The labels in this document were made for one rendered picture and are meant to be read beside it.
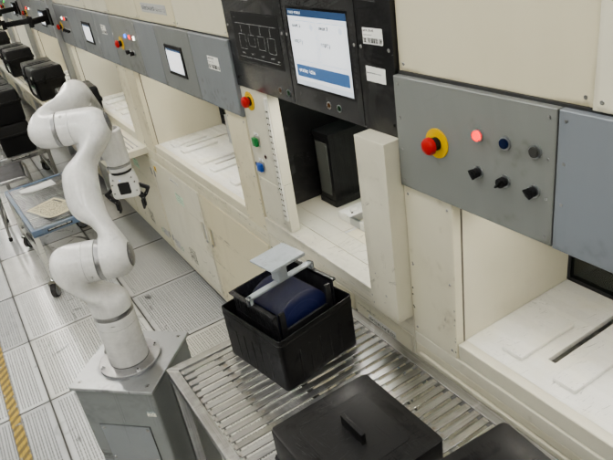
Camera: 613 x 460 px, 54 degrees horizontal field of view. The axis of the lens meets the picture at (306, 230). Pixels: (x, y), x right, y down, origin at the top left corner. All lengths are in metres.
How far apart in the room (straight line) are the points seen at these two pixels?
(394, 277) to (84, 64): 3.71
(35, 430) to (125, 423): 1.19
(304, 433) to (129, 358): 0.69
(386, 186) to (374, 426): 0.57
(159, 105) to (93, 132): 1.75
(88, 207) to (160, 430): 0.71
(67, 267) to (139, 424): 0.54
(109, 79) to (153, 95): 1.51
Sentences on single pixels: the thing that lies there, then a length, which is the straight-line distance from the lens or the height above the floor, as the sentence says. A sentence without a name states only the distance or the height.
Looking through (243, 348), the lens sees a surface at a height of 0.81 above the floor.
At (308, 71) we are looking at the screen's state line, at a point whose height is 1.51.
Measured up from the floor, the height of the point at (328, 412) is 0.86.
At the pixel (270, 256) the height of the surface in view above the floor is 1.08.
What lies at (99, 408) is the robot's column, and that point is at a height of 0.68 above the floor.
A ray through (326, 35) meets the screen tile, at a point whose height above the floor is 1.62.
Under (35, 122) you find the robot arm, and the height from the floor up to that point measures 1.50.
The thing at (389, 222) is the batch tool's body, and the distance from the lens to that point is 1.55.
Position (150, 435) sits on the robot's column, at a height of 0.57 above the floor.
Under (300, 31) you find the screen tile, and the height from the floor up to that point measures 1.62.
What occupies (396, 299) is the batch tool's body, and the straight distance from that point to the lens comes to 1.67.
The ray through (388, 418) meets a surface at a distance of 1.47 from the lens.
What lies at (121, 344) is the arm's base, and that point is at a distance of 1.91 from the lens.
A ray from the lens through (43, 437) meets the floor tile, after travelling 3.11.
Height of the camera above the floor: 1.93
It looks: 28 degrees down
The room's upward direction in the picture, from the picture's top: 9 degrees counter-clockwise
